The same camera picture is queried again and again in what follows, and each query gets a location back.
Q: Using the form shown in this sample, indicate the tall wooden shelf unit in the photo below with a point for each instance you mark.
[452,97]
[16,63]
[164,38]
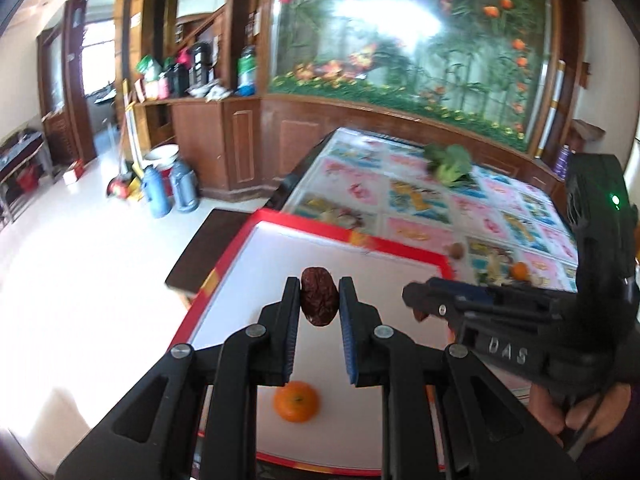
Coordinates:
[230,10]

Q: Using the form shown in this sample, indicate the red bag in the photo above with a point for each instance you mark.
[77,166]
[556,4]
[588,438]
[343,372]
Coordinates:
[28,179]

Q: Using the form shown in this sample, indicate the colourful printed tablecloth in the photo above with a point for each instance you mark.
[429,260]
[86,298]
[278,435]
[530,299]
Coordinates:
[400,200]

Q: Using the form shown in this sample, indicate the black container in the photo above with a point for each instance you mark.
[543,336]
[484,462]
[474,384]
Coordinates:
[178,81]

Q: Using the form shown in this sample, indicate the pink container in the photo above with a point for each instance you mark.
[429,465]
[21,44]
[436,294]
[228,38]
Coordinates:
[163,87]

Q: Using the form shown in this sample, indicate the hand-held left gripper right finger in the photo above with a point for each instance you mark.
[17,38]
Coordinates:
[348,332]

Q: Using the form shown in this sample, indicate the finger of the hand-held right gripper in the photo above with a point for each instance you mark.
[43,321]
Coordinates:
[475,291]
[430,300]

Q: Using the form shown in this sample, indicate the large green plastic bottle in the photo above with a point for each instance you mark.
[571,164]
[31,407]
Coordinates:
[247,72]

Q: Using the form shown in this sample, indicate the red round object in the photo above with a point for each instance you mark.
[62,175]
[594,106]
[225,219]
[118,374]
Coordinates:
[117,189]

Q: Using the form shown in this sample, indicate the wooden door frame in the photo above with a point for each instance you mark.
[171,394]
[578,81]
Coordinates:
[75,85]

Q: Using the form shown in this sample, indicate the purple bottle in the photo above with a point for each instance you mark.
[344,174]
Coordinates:
[563,162]

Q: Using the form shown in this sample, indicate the wrinkled red date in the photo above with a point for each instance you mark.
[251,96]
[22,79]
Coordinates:
[320,295]
[421,316]

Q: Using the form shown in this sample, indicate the red and white box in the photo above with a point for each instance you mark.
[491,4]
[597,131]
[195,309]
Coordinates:
[75,171]

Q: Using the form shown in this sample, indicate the grey-blue thermos flask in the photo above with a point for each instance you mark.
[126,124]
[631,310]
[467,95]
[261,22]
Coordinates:
[184,185]

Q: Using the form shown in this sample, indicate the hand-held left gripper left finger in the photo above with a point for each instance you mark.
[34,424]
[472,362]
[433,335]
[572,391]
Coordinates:
[292,332]

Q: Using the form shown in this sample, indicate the person's right hand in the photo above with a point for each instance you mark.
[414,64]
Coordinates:
[550,415]

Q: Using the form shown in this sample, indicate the green bag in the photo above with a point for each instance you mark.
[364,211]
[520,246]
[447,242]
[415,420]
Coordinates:
[149,67]

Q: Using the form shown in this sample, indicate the green broccoli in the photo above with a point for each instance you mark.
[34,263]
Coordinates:
[450,165]

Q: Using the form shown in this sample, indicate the red-rimmed white tray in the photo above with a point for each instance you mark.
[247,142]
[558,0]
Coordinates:
[280,260]

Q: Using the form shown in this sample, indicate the white plastic bags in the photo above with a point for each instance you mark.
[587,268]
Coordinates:
[212,92]

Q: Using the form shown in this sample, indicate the brown walnut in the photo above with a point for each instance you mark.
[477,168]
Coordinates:
[456,250]

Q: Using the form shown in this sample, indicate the white leaning board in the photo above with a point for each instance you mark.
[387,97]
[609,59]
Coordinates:
[132,125]

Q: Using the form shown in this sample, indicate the dark bench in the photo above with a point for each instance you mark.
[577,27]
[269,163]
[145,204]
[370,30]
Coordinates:
[20,152]

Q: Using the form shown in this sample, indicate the orange mandarin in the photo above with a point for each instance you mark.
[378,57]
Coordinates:
[296,401]
[519,271]

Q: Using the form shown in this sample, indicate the wooden panelled cabinet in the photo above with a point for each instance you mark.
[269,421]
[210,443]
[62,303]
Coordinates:
[240,145]

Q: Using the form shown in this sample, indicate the white basin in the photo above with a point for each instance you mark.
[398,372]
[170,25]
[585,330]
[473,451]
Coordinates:
[161,156]

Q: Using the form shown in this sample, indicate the blue thermos flask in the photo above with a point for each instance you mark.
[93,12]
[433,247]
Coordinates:
[156,195]

